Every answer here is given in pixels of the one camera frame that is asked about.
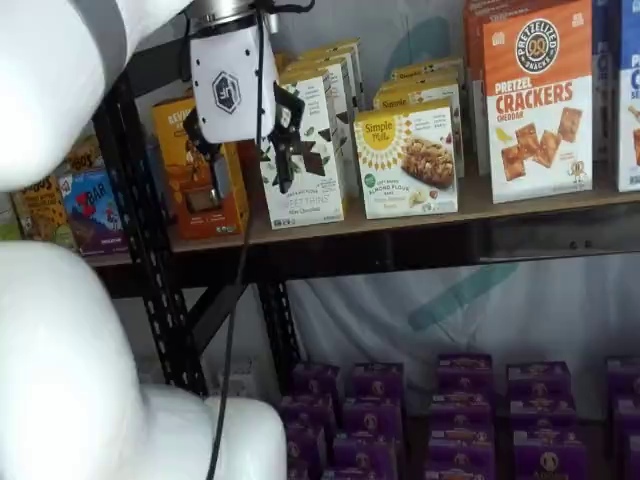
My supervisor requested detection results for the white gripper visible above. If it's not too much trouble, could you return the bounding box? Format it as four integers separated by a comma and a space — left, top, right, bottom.
182, 23, 306, 206

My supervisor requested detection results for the Simple Mills almond bars box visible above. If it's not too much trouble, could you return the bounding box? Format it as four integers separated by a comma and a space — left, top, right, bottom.
389, 56, 465, 81
372, 88, 465, 179
377, 74, 464, 94
353, 101, 460, 220

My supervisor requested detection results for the Simple Mills Sweet Thins box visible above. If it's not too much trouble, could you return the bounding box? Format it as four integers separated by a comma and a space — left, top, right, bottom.
278, 59, 359, 201
259, 74, 346, 230
312, 38, 365, 109
292, 48, 361, 116

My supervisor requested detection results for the orange Revival cracker box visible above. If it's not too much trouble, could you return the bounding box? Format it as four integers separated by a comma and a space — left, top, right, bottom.
151, 97, 250, 240

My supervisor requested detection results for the orange Bobo's snack box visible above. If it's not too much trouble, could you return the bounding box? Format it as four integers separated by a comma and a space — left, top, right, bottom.
9, 174, 76, 250
63, 134, 104, 174

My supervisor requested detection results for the blue purple Zbar box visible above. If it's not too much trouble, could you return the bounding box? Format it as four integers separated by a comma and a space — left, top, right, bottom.
57, 167, 126, 254

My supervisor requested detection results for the white patterned box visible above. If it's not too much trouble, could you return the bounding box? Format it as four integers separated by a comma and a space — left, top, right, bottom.
218, 358, 260, 397

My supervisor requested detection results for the orange Pretzel Crackers cheddar box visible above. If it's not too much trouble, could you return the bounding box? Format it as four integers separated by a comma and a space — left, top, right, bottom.
482, 0, 596, 205
462, 0, 487, 177

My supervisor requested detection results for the blue pretzel crackers box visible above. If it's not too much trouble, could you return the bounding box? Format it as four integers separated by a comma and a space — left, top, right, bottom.
617, 0, 640, 194
592, 0, 621, 162

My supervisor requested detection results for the white cloth backdrop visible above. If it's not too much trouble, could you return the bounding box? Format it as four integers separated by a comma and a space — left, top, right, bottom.
272, 0, 640, 396

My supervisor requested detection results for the black cable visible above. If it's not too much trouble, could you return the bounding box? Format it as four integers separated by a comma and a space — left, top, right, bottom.
207, 0, 316, 480

